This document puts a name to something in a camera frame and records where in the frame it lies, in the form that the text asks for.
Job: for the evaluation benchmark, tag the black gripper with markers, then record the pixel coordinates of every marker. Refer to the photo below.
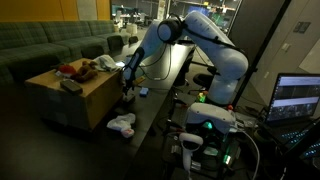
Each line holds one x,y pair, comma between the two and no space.
130,85

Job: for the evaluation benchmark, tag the blue sponge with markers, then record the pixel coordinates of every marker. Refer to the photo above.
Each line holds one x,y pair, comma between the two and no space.
144,92

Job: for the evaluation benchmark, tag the brown plush animal toy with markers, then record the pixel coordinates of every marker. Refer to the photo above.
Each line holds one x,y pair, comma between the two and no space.
85,73

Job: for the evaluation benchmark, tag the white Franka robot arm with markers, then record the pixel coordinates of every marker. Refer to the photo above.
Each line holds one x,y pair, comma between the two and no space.
226,60

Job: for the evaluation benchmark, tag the large cardboard box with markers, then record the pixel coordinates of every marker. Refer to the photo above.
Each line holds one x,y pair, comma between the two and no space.
83,110

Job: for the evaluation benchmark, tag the crumpled white cloth red spot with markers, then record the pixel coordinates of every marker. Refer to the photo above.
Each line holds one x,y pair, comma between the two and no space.
121,123

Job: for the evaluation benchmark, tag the tablet with lit screen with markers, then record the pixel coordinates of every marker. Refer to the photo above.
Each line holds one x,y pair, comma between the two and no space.
120,64

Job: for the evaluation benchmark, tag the dark grey flat block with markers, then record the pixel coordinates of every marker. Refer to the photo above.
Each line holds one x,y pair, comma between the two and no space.
71,86

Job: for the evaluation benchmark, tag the red plush vegetable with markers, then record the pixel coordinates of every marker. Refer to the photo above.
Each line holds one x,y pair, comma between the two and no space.
67,69

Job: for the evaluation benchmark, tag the small green yellow toy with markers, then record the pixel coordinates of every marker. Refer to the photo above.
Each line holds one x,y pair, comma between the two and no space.
202,97

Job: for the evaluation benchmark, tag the white VR controller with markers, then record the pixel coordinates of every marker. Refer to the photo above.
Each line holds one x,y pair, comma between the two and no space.
190,146

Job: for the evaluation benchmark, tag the white VR headset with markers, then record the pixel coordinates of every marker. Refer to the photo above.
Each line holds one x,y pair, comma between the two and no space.
208,115

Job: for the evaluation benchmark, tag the small red knob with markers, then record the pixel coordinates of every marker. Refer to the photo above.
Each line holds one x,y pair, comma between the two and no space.
230,107

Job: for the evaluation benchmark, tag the black equipment green lights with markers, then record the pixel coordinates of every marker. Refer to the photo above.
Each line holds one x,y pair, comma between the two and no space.
213,153

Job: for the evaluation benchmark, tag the green plaid couch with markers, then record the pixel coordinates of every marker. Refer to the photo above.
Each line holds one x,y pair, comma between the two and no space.
40,43

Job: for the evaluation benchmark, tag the black slanted stand pole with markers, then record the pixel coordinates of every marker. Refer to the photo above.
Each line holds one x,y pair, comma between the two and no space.
263,50

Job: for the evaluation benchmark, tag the open black laptop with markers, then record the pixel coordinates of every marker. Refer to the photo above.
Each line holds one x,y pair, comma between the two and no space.
293,96

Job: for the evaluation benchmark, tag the white wall outlet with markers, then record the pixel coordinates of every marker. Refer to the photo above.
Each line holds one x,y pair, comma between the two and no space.
286,47

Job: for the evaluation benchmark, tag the white wall board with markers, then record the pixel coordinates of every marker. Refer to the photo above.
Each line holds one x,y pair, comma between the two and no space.
311,60

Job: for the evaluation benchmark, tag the dark wall switch plate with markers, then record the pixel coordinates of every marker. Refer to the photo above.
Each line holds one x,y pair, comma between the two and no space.
302,27

